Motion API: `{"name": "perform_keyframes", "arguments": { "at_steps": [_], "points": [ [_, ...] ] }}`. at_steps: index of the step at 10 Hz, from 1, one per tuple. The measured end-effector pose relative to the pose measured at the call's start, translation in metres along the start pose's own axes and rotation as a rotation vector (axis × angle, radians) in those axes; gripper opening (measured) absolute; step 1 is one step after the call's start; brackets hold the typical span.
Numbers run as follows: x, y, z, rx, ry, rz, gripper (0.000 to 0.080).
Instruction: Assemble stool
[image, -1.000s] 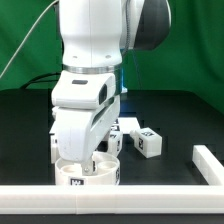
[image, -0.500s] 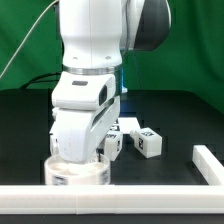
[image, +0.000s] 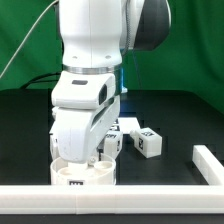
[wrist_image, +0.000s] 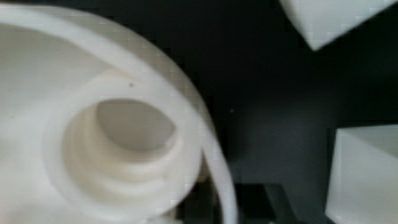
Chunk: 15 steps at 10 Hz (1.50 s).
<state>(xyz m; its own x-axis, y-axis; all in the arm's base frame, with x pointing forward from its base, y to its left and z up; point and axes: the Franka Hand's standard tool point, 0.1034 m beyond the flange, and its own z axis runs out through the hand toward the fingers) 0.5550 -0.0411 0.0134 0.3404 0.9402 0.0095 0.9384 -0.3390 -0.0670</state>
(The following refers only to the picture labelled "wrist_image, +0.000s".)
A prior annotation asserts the white stool leg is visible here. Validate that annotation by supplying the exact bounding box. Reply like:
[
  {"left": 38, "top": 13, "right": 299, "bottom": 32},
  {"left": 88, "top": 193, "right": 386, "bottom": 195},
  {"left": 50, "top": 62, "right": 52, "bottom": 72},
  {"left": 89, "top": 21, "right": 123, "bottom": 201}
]
[
  {"left": 326, "top": 125, "right": 398, "bottom": 224},
  {"left": 279, "top": 0, "right": 398, "bottom": 51}
]

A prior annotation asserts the white round stool seat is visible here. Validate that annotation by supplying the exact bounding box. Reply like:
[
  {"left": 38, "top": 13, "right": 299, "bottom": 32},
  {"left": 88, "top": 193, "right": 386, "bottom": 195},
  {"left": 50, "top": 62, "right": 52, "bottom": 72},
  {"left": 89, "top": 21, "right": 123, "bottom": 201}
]
[{"left": 0, "top": 2, "right": 239, "bottom": 224}]

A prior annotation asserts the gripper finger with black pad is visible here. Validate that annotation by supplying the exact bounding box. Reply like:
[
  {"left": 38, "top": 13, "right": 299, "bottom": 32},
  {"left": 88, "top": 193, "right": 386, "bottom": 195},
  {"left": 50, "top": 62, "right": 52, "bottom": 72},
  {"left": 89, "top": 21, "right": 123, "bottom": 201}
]
[{"left": 237, "top": 183, "right": 303, "bottom": 224}]

